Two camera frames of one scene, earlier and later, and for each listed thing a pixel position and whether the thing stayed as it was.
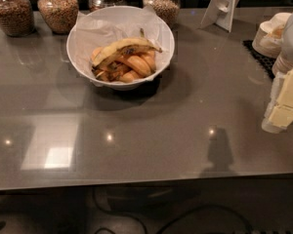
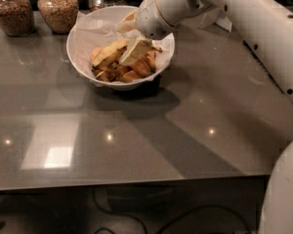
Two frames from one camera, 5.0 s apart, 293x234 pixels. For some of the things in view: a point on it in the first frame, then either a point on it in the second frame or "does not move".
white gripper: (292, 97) → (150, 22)
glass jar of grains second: (58, 8) does not move
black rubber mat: (265, 61) does not move
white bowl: (120, 47) does not move
